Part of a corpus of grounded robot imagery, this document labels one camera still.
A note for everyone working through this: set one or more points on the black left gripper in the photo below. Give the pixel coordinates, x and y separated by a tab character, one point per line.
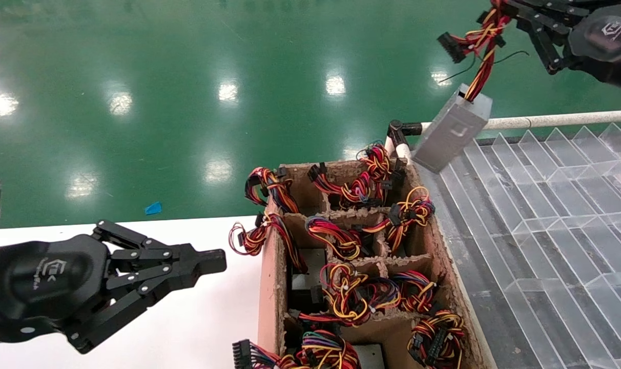
44	279

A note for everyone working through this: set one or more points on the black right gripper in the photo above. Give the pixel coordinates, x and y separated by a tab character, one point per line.
610	46

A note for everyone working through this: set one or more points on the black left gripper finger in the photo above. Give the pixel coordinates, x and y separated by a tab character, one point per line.
210	257

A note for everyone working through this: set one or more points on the blue tape scrap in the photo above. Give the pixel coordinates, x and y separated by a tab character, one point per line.
153	208

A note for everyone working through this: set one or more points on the brown cardboard divider box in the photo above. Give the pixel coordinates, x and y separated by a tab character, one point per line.
268	307

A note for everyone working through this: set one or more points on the white pipe cart frame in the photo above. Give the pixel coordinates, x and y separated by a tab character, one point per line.
546	121

